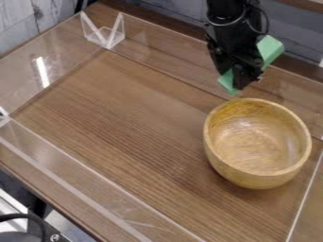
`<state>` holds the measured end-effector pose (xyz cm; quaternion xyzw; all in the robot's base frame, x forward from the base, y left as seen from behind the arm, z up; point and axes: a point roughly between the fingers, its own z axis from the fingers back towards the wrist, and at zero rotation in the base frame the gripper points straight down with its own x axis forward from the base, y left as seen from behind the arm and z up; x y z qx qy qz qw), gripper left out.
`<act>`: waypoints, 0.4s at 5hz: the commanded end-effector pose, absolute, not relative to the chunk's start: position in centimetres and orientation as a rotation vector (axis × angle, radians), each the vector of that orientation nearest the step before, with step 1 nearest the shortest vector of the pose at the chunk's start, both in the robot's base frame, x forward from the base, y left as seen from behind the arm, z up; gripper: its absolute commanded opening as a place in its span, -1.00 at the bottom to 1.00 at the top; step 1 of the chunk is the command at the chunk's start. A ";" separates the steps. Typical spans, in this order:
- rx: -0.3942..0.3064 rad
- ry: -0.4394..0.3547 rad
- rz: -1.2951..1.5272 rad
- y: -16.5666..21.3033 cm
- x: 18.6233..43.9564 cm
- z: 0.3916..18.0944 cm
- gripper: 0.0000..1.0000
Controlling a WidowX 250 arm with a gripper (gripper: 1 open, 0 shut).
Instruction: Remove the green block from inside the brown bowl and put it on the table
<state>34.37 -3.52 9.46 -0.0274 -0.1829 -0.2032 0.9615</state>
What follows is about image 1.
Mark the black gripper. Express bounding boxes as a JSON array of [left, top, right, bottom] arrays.
[[206, 13, 266, 90]]

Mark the green rectangular block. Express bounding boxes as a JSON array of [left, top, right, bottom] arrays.
[[219, 35, 285, 95]]

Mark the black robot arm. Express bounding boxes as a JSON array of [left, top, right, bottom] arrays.
[[205, 0, 270, 90]]

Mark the brown wooden bowl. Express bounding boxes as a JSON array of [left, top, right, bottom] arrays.
[[203, 98, 313, 190]]

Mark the clear acrylic corner bracket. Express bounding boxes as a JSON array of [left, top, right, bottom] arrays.
[[80, 12, 126, 50]]

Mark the clear acrylic tray wall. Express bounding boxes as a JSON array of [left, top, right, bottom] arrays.
[[0, 108, 205, 242]]

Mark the black metal frame piece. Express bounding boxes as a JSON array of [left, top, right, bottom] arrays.
[[27, 210, 72, 242]]

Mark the black cable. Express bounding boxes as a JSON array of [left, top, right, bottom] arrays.
[[0, 212, 47, 242]]

